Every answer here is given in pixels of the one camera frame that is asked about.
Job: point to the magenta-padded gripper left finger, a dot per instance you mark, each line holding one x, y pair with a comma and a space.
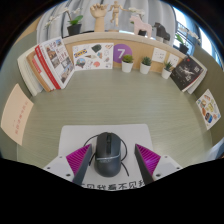
78, 160

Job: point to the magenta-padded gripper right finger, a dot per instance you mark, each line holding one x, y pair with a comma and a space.
150, 160

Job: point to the dark grey computer mouse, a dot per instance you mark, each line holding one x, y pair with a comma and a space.
107, 156

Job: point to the white printed mouse pad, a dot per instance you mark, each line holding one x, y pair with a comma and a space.
133, 133

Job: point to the beige card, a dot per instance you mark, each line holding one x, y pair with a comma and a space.
16, 115

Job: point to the colourful sticker sheet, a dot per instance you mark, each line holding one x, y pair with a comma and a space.
209, 110

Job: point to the white leaning books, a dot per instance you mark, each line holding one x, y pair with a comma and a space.
200, 81

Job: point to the dark cover book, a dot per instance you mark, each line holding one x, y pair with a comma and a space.
186, 73

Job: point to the red-edged picture magazine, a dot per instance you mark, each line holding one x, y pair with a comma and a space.
58, 61

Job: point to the thick white book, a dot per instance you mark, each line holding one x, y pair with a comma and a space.
26, 73

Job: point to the brown cover book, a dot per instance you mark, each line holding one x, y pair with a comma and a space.
35, 68

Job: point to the grey-green desk partition panel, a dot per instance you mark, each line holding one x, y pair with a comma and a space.
13, 63
213, 76

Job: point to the white illustrated card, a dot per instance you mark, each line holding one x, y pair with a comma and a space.
93, 56

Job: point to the purple round number sign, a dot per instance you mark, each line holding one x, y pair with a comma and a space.
120, 52

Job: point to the white orchid in black pot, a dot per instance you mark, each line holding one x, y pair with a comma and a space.
74, 29
183, 48
137, 12

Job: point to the light wooden back shelf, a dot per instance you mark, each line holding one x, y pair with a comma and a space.
100, 37

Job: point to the black horse figurine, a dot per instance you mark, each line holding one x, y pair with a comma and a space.
161, 31

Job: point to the dark-framed window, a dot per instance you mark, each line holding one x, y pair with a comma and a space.
200, 36

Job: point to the pink horse figurine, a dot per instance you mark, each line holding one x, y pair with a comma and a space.
141, 26

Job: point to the wooden hand model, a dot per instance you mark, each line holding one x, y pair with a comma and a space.
99, 16

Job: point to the light grey curtain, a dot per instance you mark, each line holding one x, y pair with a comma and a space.
83, 10

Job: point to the wooden artist mannequin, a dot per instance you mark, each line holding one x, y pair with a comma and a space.
115, 13

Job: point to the white wall socket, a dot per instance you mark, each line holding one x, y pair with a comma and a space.
159, 55
173, 59

